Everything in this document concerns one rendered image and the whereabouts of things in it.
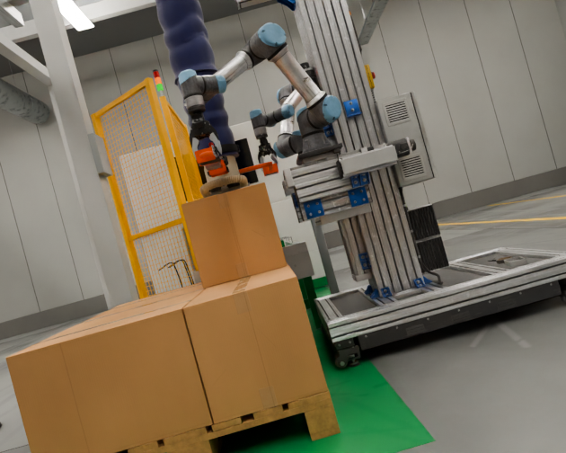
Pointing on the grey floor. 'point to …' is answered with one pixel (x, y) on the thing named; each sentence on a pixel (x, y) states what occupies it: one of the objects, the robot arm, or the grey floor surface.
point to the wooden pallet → (190, 443)
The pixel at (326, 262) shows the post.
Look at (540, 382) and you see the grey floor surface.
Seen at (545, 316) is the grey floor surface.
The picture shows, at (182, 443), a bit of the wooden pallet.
